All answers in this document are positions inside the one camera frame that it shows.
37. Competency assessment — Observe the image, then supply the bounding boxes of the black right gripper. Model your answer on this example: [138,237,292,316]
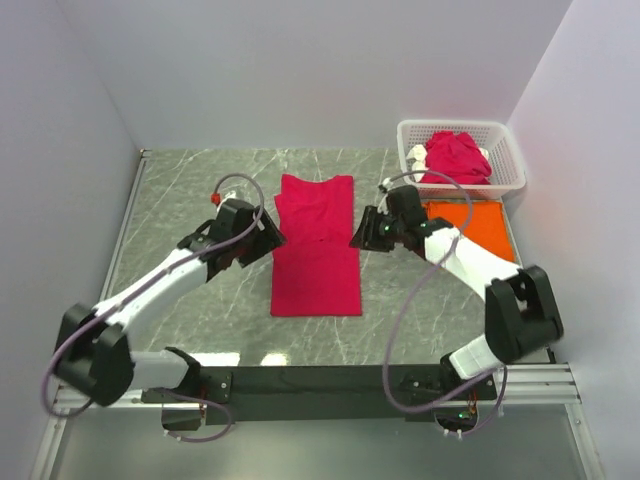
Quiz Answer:
[348,206,406,255]

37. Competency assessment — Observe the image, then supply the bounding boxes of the pink t shirt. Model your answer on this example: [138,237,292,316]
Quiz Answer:
[271,174,363,317]

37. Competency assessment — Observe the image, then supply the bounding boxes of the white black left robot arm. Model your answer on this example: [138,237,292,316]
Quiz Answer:
[51,199,286,406]

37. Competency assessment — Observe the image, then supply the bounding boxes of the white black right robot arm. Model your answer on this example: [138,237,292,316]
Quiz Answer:
[350,181,564,399]

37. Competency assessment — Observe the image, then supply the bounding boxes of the white cloth in basket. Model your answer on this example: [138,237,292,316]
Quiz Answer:
[406,145,428,183]

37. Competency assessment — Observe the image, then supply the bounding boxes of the crumpled pink shirt in basket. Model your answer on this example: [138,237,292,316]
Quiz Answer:
[419,131,492,185]

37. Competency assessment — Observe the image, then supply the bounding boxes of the folded orange t shirt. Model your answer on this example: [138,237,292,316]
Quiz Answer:
[423,200,516,262]

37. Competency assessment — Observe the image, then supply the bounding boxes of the white plastic laundry basket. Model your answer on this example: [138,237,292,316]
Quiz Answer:
[396,119,526,200]

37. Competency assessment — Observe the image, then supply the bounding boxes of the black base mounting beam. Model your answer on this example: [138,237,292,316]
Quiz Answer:
[139,364,501,432]

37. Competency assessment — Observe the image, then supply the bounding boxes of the aluminium front frame rail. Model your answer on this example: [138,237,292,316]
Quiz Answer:
[434,363,584,406]

